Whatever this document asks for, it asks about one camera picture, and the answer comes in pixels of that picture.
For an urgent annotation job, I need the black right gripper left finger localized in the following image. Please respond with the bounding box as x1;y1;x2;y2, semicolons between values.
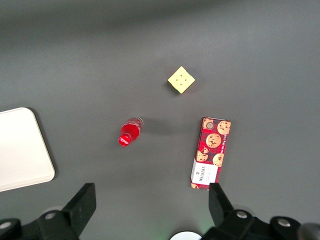
0;182;97;240

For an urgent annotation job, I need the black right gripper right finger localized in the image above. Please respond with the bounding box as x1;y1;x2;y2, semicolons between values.
202;182;302;240

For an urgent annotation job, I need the red coke bottle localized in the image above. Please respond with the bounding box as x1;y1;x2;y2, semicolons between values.
117;115;145;148

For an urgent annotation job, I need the white plastic tray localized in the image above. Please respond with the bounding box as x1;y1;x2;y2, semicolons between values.
0;107;56;193

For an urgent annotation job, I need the white round disc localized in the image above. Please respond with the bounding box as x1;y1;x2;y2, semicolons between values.
169;230;202;240

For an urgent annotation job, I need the red tartan cookie box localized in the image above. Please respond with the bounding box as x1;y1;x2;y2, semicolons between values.
190;116;232;191

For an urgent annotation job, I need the yellow-faced puzzle cube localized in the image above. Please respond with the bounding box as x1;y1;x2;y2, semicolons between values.
167;65;196;95

